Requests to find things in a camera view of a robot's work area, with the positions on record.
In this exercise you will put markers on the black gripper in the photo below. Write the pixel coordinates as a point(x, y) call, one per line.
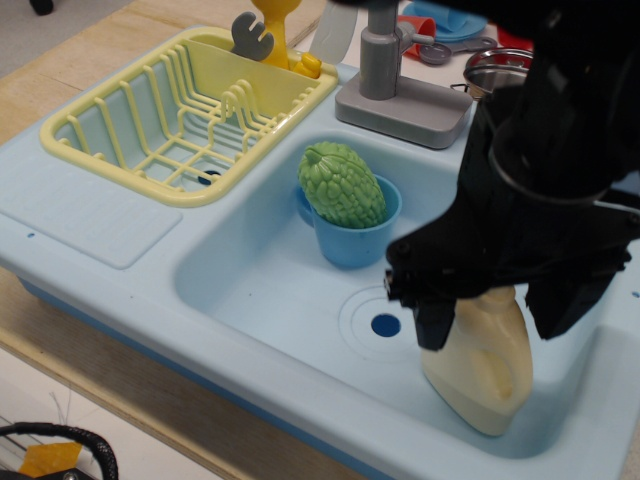
point(568, 255)

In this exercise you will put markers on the cream detergent bottle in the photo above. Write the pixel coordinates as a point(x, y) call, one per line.
point(484, 372)

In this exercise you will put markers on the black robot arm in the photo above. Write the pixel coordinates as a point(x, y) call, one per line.
point(536, 201)

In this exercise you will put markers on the light blue toy sink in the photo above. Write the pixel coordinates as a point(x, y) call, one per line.
point(236, 294)

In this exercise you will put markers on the yellow dish drying rack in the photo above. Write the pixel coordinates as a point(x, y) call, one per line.
point(187, 121)

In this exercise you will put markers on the blue plastic cup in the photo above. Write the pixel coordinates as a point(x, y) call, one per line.
point(353, 248)

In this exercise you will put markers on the green bitter gourd toy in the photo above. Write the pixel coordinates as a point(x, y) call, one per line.
point(340, 186)

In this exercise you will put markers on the grey toy faucet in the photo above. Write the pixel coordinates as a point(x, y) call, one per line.
point(380, 99)

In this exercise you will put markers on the steel toy pot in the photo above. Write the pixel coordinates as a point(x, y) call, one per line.
point(493, 69)

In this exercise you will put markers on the grey measuring spoon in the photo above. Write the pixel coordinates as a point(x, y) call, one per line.
point(439, 54)

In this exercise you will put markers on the red mug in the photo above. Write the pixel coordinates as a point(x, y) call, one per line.
point(509, 40)

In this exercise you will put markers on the blue plate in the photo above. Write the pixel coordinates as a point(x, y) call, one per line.
point(452, 25)

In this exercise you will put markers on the red cup lying down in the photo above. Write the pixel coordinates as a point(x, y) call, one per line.
point(416, 32)

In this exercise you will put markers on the small yellow toy piece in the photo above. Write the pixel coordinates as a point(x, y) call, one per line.
point(308, 66)

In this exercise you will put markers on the yellow toy utensil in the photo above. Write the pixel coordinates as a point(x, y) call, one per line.
point(274, 15)

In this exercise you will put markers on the yellow tape piece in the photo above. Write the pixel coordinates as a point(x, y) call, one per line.
point(42, 460)

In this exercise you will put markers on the black caster wheel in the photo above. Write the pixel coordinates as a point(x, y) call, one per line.
point(42, 7)

